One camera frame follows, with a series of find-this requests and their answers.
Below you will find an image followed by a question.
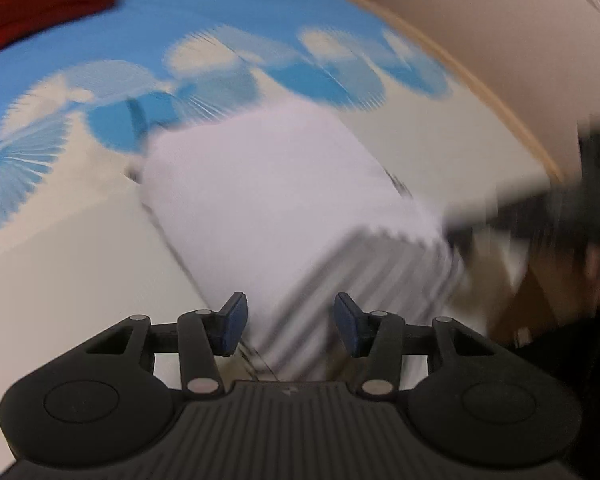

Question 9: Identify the red knitted cloth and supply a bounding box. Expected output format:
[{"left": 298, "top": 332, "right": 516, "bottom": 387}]
[{"left": 0, "top": 0, "right": 127, "bottom": 62}]

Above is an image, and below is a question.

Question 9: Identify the wooden bed edge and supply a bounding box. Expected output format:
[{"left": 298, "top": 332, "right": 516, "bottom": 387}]
[{"left": 274, "top": 0, "right": 567, "bottom": 183}]

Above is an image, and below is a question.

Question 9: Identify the black white striped small garment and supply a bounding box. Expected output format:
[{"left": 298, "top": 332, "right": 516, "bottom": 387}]
[{"left": 128, "top": 102, "right": 475, "bottom": 385}]

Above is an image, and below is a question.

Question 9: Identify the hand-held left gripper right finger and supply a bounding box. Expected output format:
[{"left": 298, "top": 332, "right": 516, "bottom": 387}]
[{"left": 334, "top": 292, "right": 506, "bottom": 401}]

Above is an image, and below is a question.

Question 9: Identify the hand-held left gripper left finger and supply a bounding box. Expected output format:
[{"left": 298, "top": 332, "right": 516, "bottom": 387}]
[{"left": 82, "top": 291, "right": 249, "bottom": 401}]

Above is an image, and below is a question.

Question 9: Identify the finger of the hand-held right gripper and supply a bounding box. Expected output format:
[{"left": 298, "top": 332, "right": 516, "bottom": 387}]
[{"left": 442, "top": 180, "right": 561, "bottom": 242}]

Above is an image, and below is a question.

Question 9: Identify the blue white printed blanket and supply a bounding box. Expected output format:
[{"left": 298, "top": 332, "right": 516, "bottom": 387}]
[{"left": 0, "top": 0, "right": 567, "bottom": 480}]

